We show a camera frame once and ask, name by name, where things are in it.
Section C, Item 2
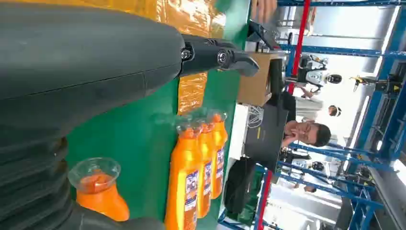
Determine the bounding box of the blue metal frame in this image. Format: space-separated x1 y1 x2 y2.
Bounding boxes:
218 0 406 230

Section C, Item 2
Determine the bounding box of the green table mat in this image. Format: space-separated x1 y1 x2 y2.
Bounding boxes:
65 0 251 230

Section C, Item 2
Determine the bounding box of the yellow plastic sheet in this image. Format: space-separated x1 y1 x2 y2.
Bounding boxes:
0 0 227 115

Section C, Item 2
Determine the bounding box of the orange drink bottle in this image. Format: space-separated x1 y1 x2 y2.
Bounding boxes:
164 122 203 230
196 119 217 219
67 158 130 222
207 111 228 200

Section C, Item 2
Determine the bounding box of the red pole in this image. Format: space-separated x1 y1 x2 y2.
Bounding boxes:
256 0 312 230

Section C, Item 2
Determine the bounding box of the black carry case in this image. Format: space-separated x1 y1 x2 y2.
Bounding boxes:
223 158 255 217

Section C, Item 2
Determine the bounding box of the dark grey laptop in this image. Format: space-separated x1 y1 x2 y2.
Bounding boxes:
243 103 289 173

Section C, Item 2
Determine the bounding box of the person at green table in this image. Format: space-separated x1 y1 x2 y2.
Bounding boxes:
250 0 279 23

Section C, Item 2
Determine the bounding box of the cardboard box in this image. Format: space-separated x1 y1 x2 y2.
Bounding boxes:
237 52 277 107

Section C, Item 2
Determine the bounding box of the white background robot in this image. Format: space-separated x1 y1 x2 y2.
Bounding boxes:
297 54 343 94

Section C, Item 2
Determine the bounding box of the person at laptop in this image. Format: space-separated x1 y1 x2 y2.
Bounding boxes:
281 92 332 149

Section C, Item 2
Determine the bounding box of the white table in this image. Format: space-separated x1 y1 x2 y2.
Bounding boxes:
226 103 251 166

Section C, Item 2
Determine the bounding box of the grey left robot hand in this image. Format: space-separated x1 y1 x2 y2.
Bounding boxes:
0 1 260 140

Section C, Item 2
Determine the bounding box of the white cable bundle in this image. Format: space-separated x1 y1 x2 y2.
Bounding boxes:
247 105 264 128

